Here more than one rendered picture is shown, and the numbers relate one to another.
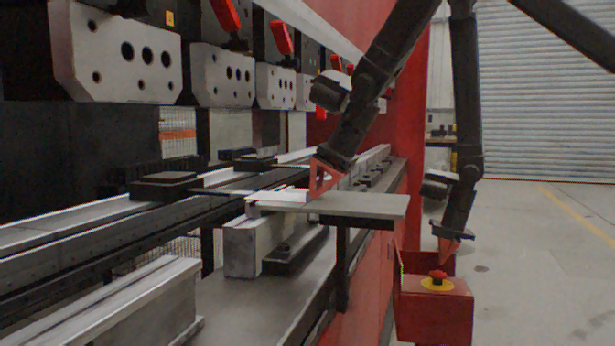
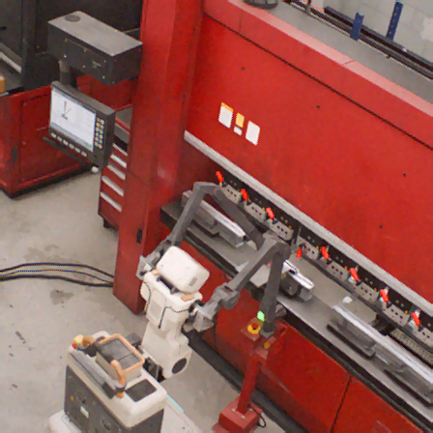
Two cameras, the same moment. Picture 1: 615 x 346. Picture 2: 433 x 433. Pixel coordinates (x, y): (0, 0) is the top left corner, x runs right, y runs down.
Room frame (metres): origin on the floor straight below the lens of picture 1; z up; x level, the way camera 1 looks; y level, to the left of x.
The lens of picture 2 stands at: (1.92, -3.62, 4.08)
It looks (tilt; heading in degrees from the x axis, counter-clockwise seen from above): 37 degrees down; 112
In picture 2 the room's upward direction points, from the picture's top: 11 degrees clockwise
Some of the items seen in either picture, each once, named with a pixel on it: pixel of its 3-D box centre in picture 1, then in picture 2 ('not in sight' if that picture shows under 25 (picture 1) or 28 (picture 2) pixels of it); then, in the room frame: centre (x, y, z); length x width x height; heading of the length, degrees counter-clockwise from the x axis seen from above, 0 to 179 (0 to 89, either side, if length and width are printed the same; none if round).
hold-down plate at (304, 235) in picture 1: (300, 243); (274, 280); (0.85, 0.01, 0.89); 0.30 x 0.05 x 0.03; 163
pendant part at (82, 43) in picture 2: not in sight; (89, 99); (-0.50, 0.03, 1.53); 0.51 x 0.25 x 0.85; 171
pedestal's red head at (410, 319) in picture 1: (428, 287); (261, 336); (0.94, -0.30, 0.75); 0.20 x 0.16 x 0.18; 172
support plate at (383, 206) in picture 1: (338, 201); (262, 269); (0.79, -0.06, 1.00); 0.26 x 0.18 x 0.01; 73
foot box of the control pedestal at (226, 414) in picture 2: not in sight; (237, 419); (0.94, -0.33, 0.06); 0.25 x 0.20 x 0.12; 82
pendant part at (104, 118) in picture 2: not in sight; (83, 123); (-0.46, -0.06, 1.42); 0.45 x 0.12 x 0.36; 171
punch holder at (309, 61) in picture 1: (296, 75); (313, 240); (1.00, 0.03, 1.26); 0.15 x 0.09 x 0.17; 163
